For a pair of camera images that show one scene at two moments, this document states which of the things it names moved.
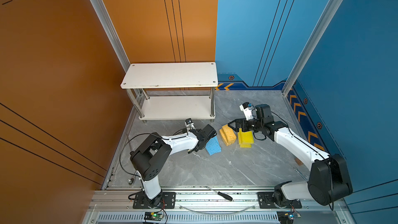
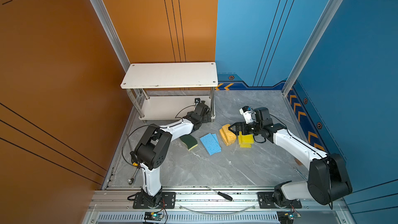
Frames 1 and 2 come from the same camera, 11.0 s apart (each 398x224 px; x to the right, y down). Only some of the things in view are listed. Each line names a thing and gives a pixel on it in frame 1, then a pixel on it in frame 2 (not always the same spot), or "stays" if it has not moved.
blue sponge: x=213 y=147 stays
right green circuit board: x=285 y=217 stays
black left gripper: x=199 y=130 -> x=207 y=117
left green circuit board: x=153 y=216 stays
